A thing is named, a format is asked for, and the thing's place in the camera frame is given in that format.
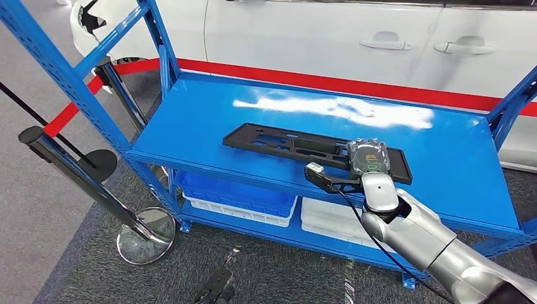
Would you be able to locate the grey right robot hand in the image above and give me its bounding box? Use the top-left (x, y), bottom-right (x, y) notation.
top-left (346, 138), bottom-right (391, 177)

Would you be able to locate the black plastic frame part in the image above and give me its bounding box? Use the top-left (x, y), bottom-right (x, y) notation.
top-left (222, 122), bottom-right (414, 186)

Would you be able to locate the blue metal shelf rack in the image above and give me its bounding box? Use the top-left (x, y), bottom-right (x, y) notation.
top-left (0, 0), bottom-right (537, 290)

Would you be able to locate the translucent plastic bin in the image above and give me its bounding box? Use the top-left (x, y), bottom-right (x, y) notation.
top-left (301, 220), bottom-right (403, 255)
top-left (301, 197), bottom-right (379, 240)

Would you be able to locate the blue plastic bin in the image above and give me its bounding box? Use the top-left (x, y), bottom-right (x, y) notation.
top-left (174, 170), bottom-right (298, 218)

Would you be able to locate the white ribbed plastic bin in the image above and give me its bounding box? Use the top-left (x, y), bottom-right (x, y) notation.
top-left (183, 193), bottom-right (298, 228)

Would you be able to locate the white car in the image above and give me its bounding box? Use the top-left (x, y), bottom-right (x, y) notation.
top-left (69, 0), bottom-right (537, 173)

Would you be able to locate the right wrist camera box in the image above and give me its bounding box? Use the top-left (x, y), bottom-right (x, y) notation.
top-left (304, 162), bottom-right (363, 194)

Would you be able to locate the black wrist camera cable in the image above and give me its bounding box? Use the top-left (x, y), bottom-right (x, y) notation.
top-left (331, 184), bottom-right (456, 304)

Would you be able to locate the white car door handle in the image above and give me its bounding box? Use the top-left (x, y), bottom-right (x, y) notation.
top-left (359, 31), bottom-right (414, 51)
top-left (434, 35), bottom-right (496, 55)

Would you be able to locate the chrome stanchion post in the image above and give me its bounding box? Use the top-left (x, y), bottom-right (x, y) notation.
top-left (18, 125), bottom-right (177, 266)
top-left (94, 58), bottom-right (183, 198)

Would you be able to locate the black stanchion post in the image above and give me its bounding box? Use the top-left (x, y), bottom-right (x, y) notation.
top-left (0, 82), bottom-right (118, 184)

